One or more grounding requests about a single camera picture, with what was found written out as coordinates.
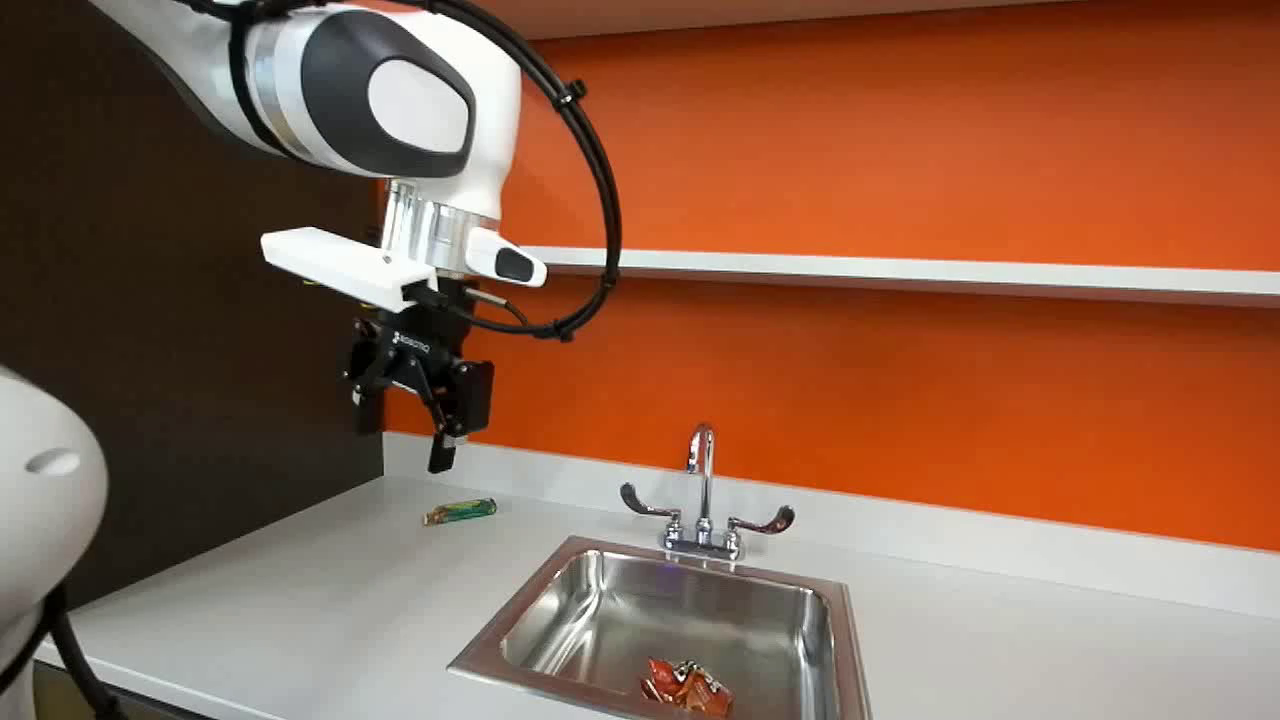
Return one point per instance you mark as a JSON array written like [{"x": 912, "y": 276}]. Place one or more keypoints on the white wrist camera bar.
[{"x": 333, "y": 260}]

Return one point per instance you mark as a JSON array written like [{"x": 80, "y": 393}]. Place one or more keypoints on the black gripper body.
[{"x": 427, "y": 327}]

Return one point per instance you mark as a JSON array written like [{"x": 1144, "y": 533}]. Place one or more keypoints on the tall dark cabinet panel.
[{"x": 163, "y": 335}]

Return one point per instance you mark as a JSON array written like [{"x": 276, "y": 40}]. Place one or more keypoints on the orange snack packet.
[{"x": 686, "y": 689}]

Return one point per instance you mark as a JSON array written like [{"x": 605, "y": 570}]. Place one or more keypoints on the long white wall shelf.
[{"x": 932, "y": 273}]

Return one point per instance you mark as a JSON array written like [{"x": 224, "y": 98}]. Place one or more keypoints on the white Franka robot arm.
[{"x": 400, "y": 105}]

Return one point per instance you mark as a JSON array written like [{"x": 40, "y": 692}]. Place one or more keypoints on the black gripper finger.
[
  {"x": 461, "y": 393},
  {"x": 369, "y": 375}
]

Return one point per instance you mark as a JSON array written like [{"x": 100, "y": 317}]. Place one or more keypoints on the stainless steel sink basin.
[{"x": 600, "y": 624}]

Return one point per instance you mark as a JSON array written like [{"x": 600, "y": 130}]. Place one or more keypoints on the green snack packet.
[{"x": 467, "y": 508}]

